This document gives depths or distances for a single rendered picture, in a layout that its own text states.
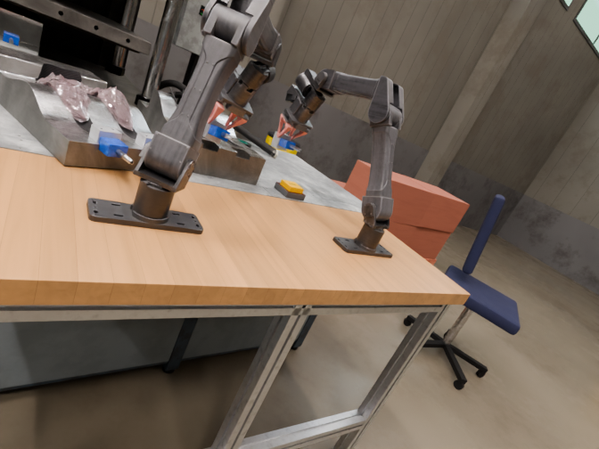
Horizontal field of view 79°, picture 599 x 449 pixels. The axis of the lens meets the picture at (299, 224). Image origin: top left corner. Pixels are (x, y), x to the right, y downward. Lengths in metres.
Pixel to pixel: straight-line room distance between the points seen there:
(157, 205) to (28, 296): 0.25
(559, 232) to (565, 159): 1.58
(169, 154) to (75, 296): 0.28
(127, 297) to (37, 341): 0.72
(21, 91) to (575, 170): 9.38
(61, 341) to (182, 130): 0.81
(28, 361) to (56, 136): 0.68
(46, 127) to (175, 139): 0.34
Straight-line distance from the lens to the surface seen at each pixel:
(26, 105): 1.04
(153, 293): 0.58
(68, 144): 0.87
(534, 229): 9.60
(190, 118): 0.69
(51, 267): 0.57
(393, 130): 1.06
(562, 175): 9.67
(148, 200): 0.69
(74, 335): 1.28
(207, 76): 0.71
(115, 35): 1.77
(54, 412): 1.42
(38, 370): 1.36
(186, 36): 1.90
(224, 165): 1.10
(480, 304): 2.27
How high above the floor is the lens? 1.12
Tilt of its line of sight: 19 degrees down
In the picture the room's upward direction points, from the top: 25 degrees clockwise
